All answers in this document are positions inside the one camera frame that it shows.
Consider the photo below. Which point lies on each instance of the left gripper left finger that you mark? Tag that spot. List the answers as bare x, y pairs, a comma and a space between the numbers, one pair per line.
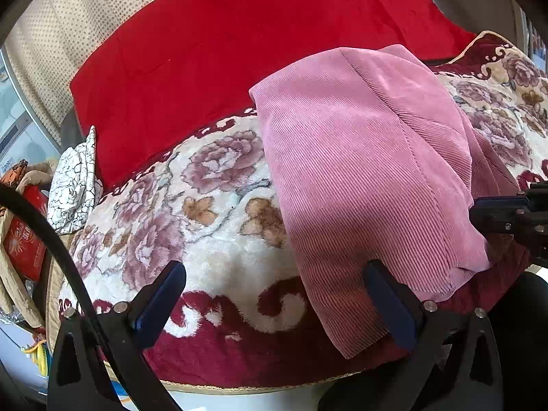
87, 347

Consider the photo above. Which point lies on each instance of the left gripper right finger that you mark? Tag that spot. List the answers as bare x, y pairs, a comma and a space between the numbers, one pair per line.
454, 363

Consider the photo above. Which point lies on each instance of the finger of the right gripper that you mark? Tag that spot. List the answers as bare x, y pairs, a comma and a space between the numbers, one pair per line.
499, 215

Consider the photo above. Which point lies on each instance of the pink corduroy zip jacket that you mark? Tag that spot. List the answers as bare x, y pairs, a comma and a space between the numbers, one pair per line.
371, 158

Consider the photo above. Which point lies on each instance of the beige coat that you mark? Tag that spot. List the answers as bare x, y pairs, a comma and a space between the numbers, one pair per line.
14, 294

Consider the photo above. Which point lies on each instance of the red cardboard box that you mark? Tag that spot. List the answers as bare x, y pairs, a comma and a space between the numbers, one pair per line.
25, 250

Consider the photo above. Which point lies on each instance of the white black patterned pillow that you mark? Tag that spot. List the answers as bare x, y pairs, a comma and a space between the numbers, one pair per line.
75, 189

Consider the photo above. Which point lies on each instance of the wooden bed headboard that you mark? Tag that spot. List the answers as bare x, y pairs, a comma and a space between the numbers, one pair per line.
503, 17

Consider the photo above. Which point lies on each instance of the orange black folded cloth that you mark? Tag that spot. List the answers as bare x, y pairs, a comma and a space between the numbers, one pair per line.
13, 176

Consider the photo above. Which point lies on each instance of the floral plush blanket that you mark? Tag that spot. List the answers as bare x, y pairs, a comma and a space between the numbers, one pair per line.
243, 324

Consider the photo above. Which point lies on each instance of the dark sofa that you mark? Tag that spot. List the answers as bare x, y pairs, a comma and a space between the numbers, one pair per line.
71, 133

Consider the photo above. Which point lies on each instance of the beige dotted curtain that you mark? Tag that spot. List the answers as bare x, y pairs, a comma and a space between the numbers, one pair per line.
51, 41

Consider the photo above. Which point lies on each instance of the red quilt on sofa back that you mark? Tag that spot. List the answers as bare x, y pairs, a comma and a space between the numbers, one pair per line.
178, 65

